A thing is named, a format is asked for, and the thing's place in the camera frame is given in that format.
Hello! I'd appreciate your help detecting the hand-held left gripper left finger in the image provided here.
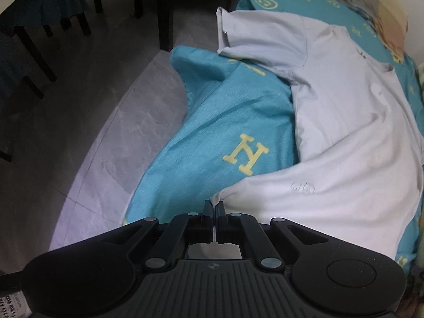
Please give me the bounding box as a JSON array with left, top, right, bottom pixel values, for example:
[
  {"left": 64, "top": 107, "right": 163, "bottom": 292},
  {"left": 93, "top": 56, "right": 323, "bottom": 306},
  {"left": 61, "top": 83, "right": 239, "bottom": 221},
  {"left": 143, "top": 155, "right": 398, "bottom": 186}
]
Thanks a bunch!
[{"left": 96, "top": 200, "right": 215, "bottom": 270}]

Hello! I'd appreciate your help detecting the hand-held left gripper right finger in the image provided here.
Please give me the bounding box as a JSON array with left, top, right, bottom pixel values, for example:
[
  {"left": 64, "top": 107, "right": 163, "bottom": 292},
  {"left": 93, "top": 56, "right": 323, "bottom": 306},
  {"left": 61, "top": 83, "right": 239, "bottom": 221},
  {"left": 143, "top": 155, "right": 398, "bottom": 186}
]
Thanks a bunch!
[{"left": 216, "top": 201, "right": 328, "bottom": 270}]

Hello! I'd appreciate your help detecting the white t-shirt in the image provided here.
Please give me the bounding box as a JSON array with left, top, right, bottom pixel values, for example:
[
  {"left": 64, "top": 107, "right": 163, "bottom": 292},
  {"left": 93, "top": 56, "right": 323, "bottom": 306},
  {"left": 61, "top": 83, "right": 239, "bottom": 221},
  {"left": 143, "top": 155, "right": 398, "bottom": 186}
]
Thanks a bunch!
[{"left": 212, "top": 7, "right": 424, "bottom": 260}]

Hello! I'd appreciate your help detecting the bed with teal patterned sheet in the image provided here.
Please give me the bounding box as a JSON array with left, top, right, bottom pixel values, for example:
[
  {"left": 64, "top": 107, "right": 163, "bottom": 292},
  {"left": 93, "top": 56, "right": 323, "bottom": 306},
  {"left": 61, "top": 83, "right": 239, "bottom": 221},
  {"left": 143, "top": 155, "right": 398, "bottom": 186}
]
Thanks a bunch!
[{"left": 122, "top": 0, "right": 424, "bottom": 269}]

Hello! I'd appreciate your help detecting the dark wooden table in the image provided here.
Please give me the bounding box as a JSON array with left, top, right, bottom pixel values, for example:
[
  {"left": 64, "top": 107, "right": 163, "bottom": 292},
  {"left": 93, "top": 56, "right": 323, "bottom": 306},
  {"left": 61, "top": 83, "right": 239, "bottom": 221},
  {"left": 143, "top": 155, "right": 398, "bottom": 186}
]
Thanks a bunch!
[{"left": 0, "top": 0, "right": 175, "bottom": 52}]

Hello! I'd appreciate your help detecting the plaid pillow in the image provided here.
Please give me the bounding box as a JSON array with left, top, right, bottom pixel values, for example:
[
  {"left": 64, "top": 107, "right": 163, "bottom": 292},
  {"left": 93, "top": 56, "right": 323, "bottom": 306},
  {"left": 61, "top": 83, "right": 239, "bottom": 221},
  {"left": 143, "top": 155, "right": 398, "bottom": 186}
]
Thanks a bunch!
[{"left": 288, "top": 0, "right": 409, "bottom": 62}]

